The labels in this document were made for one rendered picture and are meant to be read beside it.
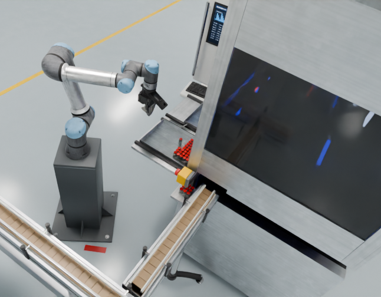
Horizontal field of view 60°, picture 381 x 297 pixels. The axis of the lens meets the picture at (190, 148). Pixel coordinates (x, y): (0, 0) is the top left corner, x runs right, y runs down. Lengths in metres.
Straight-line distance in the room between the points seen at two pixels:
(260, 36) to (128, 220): 1.95
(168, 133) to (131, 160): 1.03
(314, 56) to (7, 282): 2.34
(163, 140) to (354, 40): 1.33
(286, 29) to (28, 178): 2.47
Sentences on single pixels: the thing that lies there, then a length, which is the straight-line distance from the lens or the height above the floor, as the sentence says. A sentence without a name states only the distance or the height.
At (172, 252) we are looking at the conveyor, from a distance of 1.68.
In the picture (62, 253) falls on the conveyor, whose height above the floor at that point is 0.93.
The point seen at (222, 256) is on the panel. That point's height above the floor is 0.37.
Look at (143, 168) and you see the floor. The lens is 3.11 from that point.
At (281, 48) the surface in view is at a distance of 1.27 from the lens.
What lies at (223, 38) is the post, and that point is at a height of 1.82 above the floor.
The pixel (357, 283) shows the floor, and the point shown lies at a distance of 3.17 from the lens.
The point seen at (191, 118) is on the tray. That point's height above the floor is 0.88.
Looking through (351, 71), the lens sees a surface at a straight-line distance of 1.24.
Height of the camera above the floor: 2.44
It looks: 47 degrees down
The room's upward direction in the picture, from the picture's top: 14 degrees clockwise
